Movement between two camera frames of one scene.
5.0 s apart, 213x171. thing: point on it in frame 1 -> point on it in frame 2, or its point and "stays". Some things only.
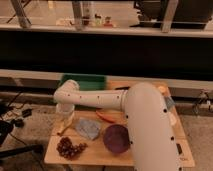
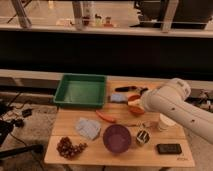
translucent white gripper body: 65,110 -> 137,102
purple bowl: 116,138 stays
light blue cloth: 88,127 stays
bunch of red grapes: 69,150 stays
